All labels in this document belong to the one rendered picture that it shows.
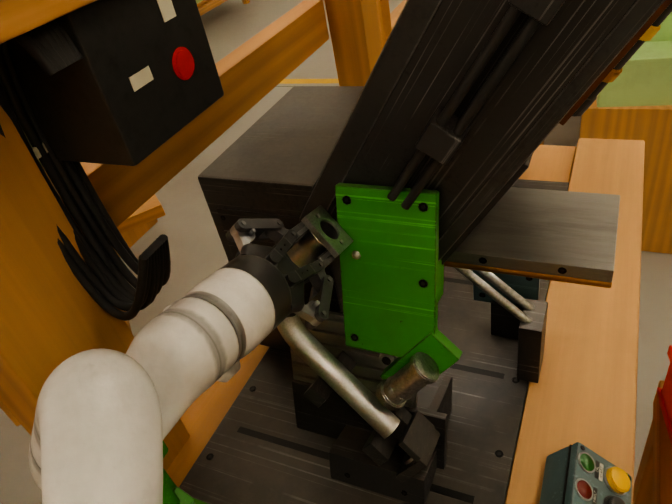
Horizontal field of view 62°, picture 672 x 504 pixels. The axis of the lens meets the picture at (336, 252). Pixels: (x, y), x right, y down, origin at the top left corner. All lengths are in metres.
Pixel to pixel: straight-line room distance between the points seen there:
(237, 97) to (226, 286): 0.64
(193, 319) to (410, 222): 0.26
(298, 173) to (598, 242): 0.38
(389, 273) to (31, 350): 0.39
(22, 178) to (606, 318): 0.83
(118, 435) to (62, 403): 0.04
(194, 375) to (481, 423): 0.50
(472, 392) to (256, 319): 0.46
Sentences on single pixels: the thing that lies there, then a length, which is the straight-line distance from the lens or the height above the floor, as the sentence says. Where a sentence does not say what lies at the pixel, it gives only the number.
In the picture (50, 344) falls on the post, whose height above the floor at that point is 1.19.
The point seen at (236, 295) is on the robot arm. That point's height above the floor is 1.29.
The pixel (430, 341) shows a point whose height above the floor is 1.10.
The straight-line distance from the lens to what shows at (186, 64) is 0.65.
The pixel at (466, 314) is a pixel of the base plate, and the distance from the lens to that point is 0.97.
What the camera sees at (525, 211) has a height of 1.13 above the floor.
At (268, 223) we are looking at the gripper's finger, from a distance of 0.58.
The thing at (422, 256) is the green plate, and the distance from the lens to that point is 0.61.
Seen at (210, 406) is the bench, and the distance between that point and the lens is 0.96.
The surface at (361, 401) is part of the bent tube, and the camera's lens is 0.70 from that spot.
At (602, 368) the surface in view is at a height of 0.90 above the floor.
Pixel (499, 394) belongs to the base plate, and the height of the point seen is 0.90.
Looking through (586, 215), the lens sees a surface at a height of 1.13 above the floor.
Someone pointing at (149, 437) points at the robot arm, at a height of 1.32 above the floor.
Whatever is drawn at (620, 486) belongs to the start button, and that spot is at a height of 0.94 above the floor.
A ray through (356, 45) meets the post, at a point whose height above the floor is 1.17.
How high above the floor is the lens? 1.59
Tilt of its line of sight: 37 degrees down
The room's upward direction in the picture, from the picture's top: 12 degrees counter-clockwise
